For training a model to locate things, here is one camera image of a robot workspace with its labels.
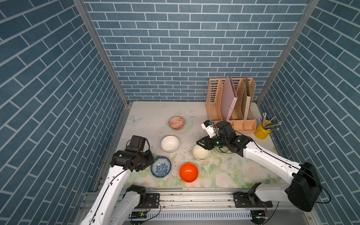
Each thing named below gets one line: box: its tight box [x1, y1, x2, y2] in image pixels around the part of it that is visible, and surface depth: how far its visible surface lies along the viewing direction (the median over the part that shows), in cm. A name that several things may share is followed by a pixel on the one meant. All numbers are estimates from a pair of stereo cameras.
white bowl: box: [160, 135, 180, 154], surface depth 95 cm
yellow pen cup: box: [254, 120, 273, 140], surface depth 96 cm
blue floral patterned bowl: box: [150, 156, 172, 179], surface depth 84 cm
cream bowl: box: [192, 144, 212, 162], surface depth 91 cm
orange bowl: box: [179, 162, 200, 184], surface depth 82 cm
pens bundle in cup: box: [258, 112, 283, 131], surface depth 96 cm
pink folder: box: [220, 75, 238, 121], surface depth 98 cm
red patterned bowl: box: [168, 116, 186, 131], surface depth 107 cm
